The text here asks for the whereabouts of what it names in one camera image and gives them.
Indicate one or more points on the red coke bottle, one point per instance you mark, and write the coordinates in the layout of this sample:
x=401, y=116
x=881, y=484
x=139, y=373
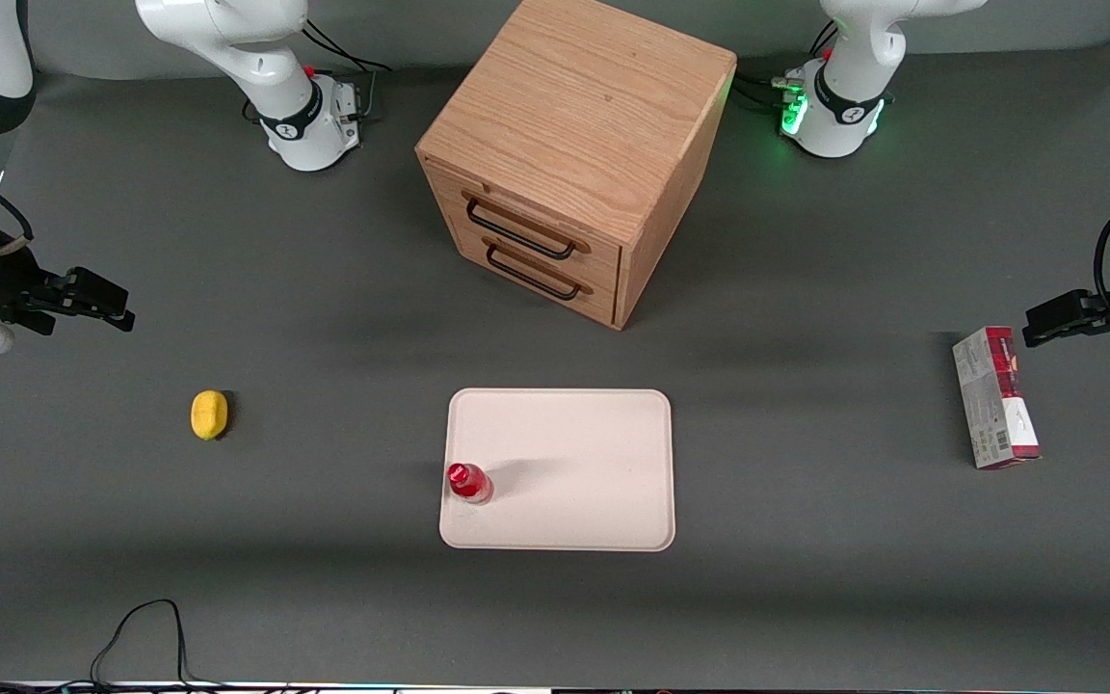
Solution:
x=473, y=487

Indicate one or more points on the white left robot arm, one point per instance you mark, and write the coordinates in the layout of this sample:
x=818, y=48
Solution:
x=854, y=96

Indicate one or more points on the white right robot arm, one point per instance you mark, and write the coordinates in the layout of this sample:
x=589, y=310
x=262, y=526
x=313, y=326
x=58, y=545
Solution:
x=256, y=58

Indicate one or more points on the beige plastic tray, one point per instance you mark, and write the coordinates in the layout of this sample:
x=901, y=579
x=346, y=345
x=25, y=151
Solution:
x=565, y=453

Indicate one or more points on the grey red carton box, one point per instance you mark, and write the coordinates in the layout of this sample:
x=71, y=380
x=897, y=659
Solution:
x=993, y=405

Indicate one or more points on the yellow lemon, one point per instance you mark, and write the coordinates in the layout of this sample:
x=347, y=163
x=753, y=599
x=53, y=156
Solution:
x=209, y=415

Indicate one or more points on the wooden drawer front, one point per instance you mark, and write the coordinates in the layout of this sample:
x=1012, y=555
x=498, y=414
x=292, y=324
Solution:
x=608, y=262
x=608, y=306

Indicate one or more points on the wooden drawer cabinet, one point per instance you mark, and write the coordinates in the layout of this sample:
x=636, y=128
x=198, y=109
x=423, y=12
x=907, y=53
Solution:
x=584, y=106

